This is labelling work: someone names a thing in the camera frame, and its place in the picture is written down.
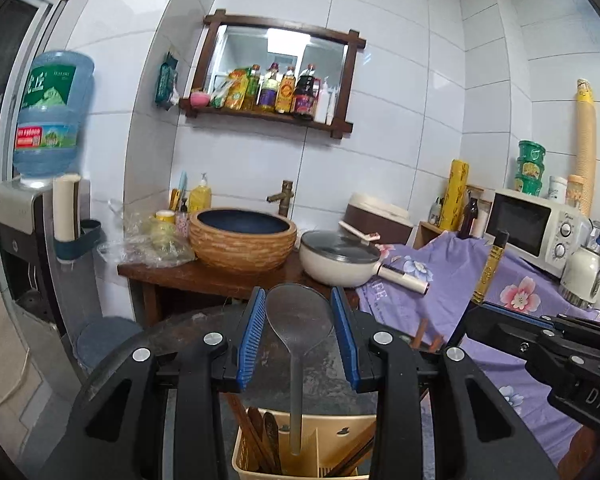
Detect translucent grey plastic spoon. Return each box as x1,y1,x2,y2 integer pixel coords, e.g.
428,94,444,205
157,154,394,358
265,283,332,456

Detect dark black chopstick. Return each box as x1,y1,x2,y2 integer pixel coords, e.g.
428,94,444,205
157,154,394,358
471,230,509,304

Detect brown wooden chopstick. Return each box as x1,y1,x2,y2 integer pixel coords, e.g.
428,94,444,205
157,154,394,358
429,335,444,352
411,318,428,350
326,422,376,478

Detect person's right hand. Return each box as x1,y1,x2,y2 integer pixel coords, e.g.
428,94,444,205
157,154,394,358
557,426,598,480

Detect round glass table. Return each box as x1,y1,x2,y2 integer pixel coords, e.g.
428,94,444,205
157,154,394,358
72,304,377,416

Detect metal spoon large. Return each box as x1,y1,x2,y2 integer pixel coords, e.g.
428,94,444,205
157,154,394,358
246,405,272,470

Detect left brown chopstick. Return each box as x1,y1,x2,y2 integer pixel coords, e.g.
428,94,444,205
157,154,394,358
224,392,276,475

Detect white kettle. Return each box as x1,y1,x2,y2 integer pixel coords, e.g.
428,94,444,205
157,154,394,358
559,220,600,309

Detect purple floral cloth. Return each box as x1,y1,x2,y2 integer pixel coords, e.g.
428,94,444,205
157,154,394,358
356,232,600,463

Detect cream plastic utensil holder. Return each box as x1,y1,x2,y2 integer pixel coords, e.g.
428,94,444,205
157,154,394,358
230,411,376,479

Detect white microwave oven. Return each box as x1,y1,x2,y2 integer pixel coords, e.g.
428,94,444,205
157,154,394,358
484,188,592,278

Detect white cooking pot with lid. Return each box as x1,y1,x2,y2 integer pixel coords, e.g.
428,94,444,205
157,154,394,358
299,230,429,295

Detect wooden counter table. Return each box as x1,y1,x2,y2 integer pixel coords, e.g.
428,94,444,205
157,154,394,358
116,253,361,328

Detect woven basin sink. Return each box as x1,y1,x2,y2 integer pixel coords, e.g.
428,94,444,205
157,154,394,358
188,208,297,274

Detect brown glass bottle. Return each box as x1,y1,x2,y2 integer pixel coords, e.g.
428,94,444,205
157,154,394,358
457,197,479,240

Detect brown rice cooker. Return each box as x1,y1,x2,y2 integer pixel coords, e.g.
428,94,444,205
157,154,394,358
343,193,413,245

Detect clear plastic bag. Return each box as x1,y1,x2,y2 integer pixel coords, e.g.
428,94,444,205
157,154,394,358
96,198,196,269

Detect green stacked cups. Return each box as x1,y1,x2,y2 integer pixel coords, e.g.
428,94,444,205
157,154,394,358
514,140,546,196

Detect yellow dish soap bottle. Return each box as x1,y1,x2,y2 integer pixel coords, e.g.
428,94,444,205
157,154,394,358
187,172,212,214

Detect yellow roll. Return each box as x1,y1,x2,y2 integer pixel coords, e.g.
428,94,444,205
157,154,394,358
439,159,469,231

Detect water dispenser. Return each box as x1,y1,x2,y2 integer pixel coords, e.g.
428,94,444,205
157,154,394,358
0,180,102,344

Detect brass faucet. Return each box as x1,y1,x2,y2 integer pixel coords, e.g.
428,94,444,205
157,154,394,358
266,180,294,218

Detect tall paper cup stack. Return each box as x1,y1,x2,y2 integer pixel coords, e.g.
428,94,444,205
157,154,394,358
576,78,597,216

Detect paper towel roll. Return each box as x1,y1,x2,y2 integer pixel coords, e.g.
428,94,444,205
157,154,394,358
52,174,82,243

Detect pink small bowl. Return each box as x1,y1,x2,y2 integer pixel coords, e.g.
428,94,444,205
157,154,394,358
189,89,211,108

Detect dark soy sauce bottle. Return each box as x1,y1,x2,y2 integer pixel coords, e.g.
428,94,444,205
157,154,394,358
291,64,315,120

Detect yellow oil bottle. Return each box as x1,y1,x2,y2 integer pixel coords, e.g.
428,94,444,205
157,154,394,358
274,66,296,114

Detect purple label bottle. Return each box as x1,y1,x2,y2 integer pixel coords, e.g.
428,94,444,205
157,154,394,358
258,62,279,112

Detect green hanging packet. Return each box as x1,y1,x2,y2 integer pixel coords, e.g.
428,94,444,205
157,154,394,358
154,52,180,110

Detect blue water jug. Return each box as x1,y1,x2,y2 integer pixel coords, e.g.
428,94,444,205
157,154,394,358
12,50,95,182

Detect wooden framed mirror shelf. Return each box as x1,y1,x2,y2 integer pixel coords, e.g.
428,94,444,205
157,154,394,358
178,9,366,139

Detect sliding window frame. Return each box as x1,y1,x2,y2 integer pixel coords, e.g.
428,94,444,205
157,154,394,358
0,0,68,182

